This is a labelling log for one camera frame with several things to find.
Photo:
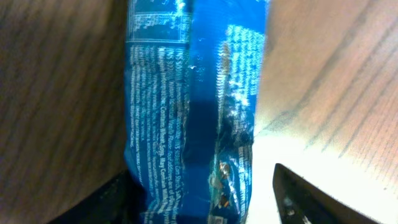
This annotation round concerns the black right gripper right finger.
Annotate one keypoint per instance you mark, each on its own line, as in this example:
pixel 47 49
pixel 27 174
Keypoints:
pixel 300 202

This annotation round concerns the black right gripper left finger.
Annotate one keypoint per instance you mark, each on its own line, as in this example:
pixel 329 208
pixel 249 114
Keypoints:
pixel 119 201

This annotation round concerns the blue Oreo cookie pack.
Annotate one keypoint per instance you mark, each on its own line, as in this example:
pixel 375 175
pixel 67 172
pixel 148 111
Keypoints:
pixel 191 81

